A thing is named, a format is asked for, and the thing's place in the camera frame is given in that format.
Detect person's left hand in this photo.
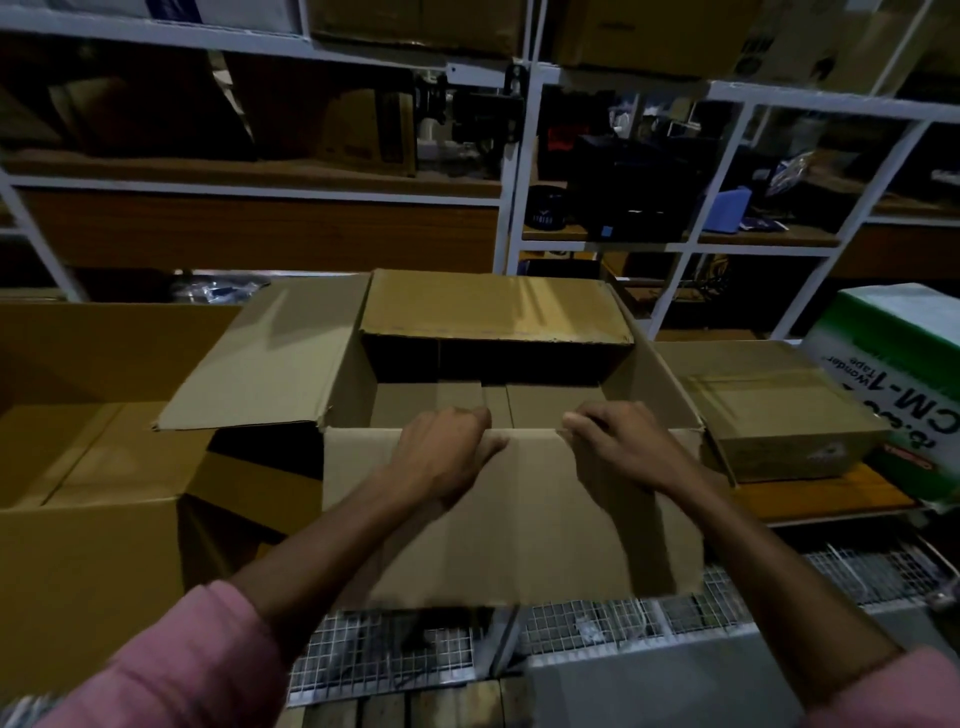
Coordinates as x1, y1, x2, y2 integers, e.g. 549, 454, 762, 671
386, 407, 512, 511

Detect person's right hand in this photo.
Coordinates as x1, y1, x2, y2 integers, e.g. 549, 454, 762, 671
558, 399, 703, 498

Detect person's left forearm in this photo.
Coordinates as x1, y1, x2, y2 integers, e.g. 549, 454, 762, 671
227, 465, 455, 665

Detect person's right forearm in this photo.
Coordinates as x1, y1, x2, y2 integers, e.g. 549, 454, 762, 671
651, 465, 905, 710

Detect small brown carton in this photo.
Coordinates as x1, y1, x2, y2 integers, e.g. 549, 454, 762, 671
371, 381, 486, 430
507, 384, 609, 430

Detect small taped cardboard box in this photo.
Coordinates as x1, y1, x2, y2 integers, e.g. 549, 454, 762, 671
656, 339, 895, 486

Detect black round container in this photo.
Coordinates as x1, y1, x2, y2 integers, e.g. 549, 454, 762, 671
525, 183, 569, 231

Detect black square box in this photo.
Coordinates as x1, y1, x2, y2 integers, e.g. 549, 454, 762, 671
568, 133, 708, 243

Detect small blue box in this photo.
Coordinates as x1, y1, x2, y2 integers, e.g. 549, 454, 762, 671
703, 187, 754, 238

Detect white metal shelf rack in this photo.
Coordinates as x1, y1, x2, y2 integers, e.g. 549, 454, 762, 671
0, 0, 960, 342

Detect wooden pallet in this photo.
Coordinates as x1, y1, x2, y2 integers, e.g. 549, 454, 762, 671
276, 675, 535, 728

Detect clear plastic bag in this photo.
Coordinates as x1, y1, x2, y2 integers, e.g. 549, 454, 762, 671
168, 273, 269, 306

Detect green and white carton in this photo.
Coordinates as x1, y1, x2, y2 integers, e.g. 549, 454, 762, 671
797, 282, 960, 513

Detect brown printed cardboard box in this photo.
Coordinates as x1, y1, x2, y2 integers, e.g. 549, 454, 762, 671
313, 88, 419, 179

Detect black machine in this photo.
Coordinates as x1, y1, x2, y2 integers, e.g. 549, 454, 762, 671
414, 63, 528, 180

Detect pink left sleeve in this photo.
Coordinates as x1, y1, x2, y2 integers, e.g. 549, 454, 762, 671
33, 581, 290, 728

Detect pink sleeve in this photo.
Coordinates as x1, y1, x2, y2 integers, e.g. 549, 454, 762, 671
802, 646, 960, 728
33, 581, 290, 728

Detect pink right sleeve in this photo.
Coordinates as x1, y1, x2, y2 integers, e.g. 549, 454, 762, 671
802, 646, 960, 728

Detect large open cardboard box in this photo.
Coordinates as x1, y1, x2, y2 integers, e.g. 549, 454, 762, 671
0, 300, 325, 700

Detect cardboard box with black print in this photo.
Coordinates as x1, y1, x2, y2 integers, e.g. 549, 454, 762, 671
738, 0, 960, 99

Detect white box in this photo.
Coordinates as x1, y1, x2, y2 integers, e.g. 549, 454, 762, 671
0, 0, 303, 36

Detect white wire mesh shelf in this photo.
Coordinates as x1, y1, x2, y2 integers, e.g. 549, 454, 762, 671
285, 538, 955, 708

